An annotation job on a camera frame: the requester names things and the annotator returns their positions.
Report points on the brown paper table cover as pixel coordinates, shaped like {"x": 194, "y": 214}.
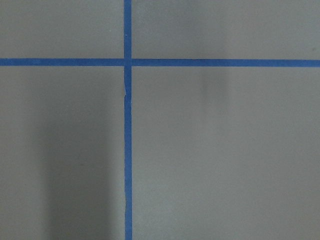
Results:
{"x": 219, "y": 153}

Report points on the blue tape grid lines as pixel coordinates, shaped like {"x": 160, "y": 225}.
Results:
{"x": 128, "y": 62}

